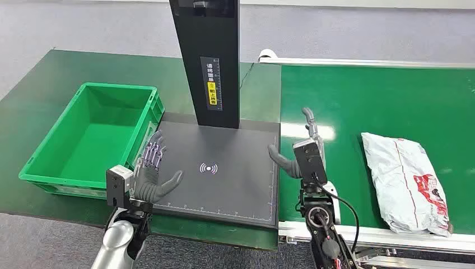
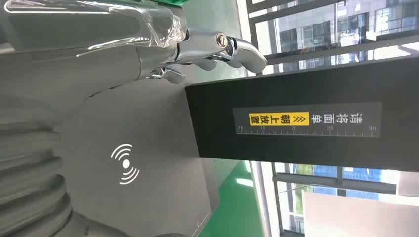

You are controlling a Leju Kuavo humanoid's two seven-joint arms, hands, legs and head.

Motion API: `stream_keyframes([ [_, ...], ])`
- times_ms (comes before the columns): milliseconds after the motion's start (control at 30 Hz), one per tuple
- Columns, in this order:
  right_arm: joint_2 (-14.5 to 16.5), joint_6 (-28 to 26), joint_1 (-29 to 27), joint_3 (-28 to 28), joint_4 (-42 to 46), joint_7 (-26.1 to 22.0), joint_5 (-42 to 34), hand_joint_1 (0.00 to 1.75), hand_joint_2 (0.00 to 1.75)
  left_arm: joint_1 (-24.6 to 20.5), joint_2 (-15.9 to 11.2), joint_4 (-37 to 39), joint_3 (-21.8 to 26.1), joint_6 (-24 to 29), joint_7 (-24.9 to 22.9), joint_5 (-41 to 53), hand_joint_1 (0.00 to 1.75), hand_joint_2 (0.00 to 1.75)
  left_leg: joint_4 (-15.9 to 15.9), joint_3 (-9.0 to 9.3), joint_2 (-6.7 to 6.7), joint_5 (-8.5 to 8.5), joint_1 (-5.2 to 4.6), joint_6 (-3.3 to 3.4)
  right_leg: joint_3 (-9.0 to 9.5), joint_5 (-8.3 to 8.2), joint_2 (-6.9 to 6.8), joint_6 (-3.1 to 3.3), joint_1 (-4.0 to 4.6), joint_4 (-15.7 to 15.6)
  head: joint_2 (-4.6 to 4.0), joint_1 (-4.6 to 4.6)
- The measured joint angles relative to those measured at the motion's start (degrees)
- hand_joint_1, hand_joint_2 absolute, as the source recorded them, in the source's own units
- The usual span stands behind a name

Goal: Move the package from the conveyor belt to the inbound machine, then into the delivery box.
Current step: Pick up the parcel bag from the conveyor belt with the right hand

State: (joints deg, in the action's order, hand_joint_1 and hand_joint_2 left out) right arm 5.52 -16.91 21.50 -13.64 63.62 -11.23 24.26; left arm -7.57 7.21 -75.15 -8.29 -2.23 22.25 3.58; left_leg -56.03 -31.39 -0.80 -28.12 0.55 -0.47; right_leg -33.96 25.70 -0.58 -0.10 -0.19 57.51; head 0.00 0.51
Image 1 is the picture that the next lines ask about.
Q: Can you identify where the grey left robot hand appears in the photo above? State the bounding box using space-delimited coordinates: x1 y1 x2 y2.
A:
132 129 185 204

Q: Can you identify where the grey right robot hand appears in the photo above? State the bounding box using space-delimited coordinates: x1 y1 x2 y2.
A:
267 108 328 179

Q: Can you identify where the grey red courier bag package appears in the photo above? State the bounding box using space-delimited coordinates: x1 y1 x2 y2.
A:
361 132 454 238

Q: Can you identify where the green conveyor belt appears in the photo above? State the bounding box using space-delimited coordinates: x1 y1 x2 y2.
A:
279 64 475 235

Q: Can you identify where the white conveyor end cap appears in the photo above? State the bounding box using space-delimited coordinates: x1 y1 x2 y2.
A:
258 49 278 62

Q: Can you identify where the green plastic crate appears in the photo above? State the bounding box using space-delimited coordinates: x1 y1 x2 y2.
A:
18 82 165 200

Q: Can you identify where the black ruler label yellow patch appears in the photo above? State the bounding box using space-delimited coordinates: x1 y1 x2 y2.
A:
200 56 223 112

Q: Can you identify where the dark green work table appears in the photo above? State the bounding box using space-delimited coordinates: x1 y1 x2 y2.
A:
0 49 282 252

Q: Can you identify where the black scanner column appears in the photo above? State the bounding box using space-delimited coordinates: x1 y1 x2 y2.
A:
169 0 241 129

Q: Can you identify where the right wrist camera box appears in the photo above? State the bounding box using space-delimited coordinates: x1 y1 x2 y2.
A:
292 138 328 185

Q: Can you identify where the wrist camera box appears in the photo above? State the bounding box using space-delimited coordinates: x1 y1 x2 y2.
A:
292 138 328 185
106 165 134 208

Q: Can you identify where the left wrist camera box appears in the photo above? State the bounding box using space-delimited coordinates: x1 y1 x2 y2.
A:
106 165 134 208

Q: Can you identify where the black scanner base plate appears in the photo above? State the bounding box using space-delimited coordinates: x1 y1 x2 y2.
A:
152 112 281 230

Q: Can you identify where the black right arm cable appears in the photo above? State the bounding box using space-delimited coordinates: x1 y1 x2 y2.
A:
313 180 361 257

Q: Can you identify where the black scanner power cable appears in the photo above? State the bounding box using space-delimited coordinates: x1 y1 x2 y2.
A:
239 62 257 90

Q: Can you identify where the aluminium conveyor frame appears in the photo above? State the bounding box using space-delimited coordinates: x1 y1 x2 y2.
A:
258 55 475 269

